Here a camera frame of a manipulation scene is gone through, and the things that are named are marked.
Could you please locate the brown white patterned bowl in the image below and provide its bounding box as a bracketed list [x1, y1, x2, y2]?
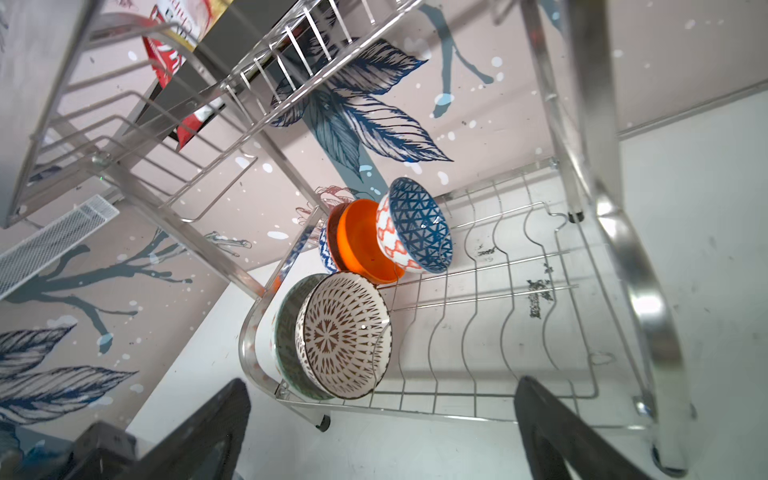
[294, 272, 394, 400]

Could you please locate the white wire mesh basket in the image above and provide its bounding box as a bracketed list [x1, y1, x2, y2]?
[1, 195, 119, 300]

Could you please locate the red cassava chips bag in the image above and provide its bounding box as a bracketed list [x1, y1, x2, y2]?
[142, 0, 232, 150]

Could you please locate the blue triangle pattern bowl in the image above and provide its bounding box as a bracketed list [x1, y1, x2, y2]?
[376, 177, 453, 274]

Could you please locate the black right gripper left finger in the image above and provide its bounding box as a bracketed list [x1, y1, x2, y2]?
[119, 378, 251, 479]

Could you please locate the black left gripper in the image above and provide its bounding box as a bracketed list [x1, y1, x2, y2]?
[59, 421, 138, 479]

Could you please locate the stainless steel dish rack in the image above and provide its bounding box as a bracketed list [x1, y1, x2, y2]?
[0, 0, 700, 480]

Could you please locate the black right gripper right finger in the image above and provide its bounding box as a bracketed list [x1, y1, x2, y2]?
[514, 376, 648, 479]

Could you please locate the red patterned bowl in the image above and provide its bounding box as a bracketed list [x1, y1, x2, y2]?
[318, 203, 348, 274]

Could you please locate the orange plastic bowl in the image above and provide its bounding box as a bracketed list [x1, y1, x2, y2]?
[337, 199, 405, 285]

